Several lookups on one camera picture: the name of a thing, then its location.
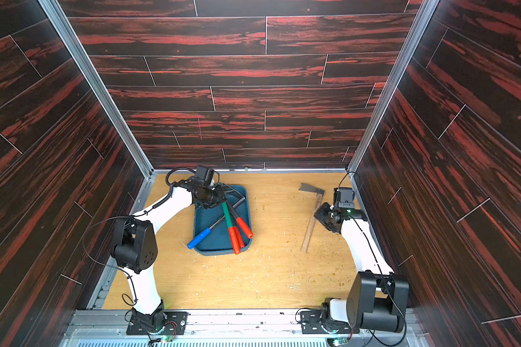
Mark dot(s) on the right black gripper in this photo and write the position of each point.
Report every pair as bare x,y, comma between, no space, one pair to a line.
324,215

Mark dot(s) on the teal plastic storage tray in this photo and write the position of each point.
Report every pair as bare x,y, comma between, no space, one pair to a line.
242,208

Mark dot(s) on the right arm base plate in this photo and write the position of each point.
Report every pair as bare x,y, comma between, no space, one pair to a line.
311,323

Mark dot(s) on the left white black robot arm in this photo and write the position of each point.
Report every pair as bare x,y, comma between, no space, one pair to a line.
135,248

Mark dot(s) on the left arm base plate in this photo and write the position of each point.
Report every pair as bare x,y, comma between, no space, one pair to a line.
166,323

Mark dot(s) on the chrome hoe blue grip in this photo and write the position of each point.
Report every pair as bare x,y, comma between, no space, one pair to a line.
210,234

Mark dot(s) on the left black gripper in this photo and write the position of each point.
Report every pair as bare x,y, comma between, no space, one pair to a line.
221,196

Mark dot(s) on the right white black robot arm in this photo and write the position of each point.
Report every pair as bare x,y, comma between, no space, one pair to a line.
378,298

